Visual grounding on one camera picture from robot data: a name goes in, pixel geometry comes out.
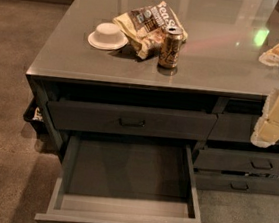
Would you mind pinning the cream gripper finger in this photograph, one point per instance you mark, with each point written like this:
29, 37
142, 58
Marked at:
270, 57
266, 130

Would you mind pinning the orange soda can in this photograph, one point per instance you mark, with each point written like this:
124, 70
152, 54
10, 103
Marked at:
170, 48

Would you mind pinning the middle right drawer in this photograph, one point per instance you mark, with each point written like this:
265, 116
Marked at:
231, 160

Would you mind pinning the top right drawer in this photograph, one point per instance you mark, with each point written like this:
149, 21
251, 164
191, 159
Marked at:
233, 127

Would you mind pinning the bottom right drawer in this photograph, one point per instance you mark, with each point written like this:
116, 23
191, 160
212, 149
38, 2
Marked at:
241, 184

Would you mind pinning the grey drawer cabinet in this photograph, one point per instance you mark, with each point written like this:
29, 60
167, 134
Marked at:
218, 71

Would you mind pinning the open middle left drawer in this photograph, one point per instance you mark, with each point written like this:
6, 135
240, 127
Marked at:
121, 182

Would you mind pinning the top left drawer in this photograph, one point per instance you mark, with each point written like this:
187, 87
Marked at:
132, 120

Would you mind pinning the sea salt chip bag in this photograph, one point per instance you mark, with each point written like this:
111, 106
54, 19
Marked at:
145, 27

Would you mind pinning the white upturned bowl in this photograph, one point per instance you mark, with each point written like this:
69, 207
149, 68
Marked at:
107, 36

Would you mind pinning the black bin beside cabinet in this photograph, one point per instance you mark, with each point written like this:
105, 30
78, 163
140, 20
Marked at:
29, 117

